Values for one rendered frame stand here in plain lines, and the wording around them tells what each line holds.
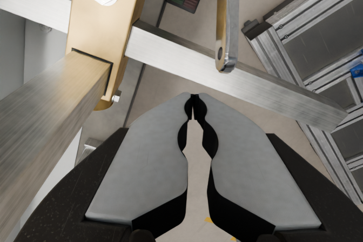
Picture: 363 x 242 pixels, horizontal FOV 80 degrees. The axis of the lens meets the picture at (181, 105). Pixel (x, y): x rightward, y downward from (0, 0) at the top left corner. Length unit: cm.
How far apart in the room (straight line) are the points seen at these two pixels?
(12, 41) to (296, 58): 90
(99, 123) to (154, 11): 24
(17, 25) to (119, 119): 25
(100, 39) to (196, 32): 89
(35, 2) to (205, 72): 16
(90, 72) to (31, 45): 36
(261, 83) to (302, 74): 80
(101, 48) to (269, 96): 17
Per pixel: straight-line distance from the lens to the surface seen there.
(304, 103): 27
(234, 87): 23
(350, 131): 133
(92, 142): 49
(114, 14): 20
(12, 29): 51
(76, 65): 20
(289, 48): 97
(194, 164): 153
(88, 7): 21
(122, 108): 43
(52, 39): 52
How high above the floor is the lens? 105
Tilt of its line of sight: 59 degrees down
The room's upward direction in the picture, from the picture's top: 178 degrees counter-clockwise
